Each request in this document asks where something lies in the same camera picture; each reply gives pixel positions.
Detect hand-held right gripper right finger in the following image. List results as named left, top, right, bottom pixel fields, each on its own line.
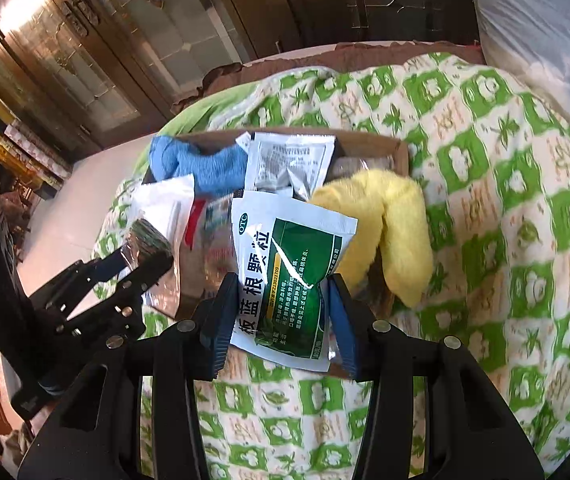
left=327, top=274, right=546, bottom=480

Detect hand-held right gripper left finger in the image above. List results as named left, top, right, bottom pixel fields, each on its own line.
left=18, top=271, right=240, bottom=480

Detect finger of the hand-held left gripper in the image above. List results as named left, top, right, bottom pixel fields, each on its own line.
left=60, top=255, right=176, bottom=356
left=32, top=247, right=141, bottom=321

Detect silver foil packet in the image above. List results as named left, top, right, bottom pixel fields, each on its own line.
left=115, top=217, right=181, bottom=318

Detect green and white packet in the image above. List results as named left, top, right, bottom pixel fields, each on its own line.
left=229, top=190, right=361, bottom=373

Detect blue fuzzy sock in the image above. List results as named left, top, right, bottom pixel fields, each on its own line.
left=149, top=135, right=251, bottom=197

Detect yellow fuzzy sock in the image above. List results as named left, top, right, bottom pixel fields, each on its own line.
left=310, top=169, right=434, bottom=308

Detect grey and white packet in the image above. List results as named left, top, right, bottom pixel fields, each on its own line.
left=244, top=132, right=338, bottom=201

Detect brown cardboard box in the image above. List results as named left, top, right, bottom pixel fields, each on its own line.
left=140, top=129, right=411, bottom=381

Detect clear printed packet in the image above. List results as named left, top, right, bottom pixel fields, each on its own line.
left=200, top=195, right=238, bottom=281

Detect leaning patterned panels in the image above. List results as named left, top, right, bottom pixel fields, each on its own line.
left=2, top=120, right=73, bottom=186

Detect green and white patterned blanket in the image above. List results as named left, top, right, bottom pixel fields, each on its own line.
left=90, top=52, right=570, bottom=480

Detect wooden glass cabinet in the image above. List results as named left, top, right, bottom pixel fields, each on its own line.
left=0, top=0, right=480, bottom=161

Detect brown bed cover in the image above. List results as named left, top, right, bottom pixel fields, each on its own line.
left=171, top=40, right=486, bottom=113

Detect plastic-wrapped bundle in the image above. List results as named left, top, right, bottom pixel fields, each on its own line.
left=467, top=0, right=570, bottom=146

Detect brass door handle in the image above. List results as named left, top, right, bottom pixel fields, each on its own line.
left=62, top=0, right=88, bottom=38
left=70, top=0, right=101, bottom=26

